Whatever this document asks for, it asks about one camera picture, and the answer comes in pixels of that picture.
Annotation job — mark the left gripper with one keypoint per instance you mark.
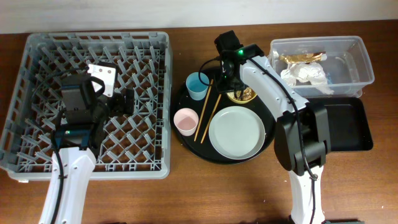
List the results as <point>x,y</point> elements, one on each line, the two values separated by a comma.
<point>119,107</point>

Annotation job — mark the food scraps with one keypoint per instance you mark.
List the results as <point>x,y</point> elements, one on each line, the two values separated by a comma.
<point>242,95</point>

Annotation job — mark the white napkin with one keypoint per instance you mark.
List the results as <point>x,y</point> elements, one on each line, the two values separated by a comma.
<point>306,72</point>

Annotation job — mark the grey dishwasher rack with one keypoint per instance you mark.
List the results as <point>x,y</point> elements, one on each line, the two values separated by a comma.
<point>135,146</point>

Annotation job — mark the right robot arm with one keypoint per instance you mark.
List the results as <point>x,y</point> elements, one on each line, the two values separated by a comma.
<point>302,134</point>

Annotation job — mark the right wooden chopstick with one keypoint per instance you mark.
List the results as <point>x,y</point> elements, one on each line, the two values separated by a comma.
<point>211,117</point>

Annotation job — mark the wooden chopstick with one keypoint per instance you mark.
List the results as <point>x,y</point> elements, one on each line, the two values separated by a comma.
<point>202,112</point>
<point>211,117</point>

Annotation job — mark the grey plate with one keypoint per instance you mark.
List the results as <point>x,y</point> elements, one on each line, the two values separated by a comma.
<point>237,133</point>

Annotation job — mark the light blue cup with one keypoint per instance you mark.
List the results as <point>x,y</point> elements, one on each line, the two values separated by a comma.
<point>197,85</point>

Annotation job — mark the black rectangular tray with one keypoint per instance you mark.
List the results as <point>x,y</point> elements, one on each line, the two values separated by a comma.
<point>348,124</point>

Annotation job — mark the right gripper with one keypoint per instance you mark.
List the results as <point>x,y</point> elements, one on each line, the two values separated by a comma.
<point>222,86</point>

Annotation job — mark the gold snack wrapper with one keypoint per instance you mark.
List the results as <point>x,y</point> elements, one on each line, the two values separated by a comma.
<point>304,58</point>

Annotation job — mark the left wooden chopstick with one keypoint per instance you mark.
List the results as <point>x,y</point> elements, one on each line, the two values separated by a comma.
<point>202,112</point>

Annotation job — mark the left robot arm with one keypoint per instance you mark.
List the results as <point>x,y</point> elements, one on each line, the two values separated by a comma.
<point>89,101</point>

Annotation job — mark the yellow bowl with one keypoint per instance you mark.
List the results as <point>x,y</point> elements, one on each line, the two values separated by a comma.
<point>241,102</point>

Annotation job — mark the pink cup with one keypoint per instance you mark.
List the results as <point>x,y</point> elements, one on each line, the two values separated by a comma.
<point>186,121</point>

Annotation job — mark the clear plastic bin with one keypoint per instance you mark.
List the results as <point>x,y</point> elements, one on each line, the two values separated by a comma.
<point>348,67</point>

